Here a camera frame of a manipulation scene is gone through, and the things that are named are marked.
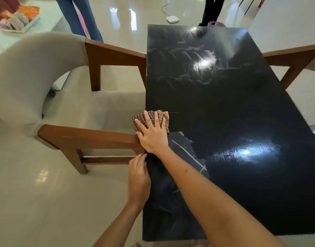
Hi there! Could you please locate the person's left hand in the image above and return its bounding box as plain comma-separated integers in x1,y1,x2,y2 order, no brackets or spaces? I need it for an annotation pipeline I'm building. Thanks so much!
127,153,152,208

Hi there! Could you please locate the person's right hand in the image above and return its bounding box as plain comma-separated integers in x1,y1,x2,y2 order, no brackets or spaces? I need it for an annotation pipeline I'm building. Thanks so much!
134,110,171,155

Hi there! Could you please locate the brown striped cloth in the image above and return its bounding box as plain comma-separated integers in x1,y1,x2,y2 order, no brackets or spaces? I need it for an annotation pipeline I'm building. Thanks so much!
132,110,171,134

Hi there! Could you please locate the beige cushioned wooden chair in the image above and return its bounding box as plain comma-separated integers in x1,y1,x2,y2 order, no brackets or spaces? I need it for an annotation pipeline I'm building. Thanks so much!
0,32,147,175
262,43,315,144

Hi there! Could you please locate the person's right forearm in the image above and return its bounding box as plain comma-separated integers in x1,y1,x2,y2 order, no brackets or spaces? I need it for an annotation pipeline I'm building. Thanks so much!
157,146,286,247

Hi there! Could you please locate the person's left forearm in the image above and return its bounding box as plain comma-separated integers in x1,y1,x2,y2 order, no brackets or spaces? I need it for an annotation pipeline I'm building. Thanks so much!
92,200,145,247

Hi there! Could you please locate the black marble table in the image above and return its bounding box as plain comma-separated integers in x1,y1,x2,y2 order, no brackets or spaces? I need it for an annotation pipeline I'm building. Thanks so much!
142,24,315,242

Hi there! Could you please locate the pink plastic container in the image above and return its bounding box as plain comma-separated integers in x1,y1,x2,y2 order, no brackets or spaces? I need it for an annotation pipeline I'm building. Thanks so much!
78,11,86,34

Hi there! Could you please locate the white glass-top table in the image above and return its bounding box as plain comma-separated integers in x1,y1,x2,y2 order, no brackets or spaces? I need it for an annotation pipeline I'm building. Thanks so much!
0,0,70,90

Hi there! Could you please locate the tray of snack packets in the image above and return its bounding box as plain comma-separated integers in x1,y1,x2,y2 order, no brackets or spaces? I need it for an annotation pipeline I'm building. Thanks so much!
0,4,41,33

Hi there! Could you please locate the thin white floor cable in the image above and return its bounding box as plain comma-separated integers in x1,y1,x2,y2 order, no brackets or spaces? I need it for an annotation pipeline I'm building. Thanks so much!
161,0,173,17

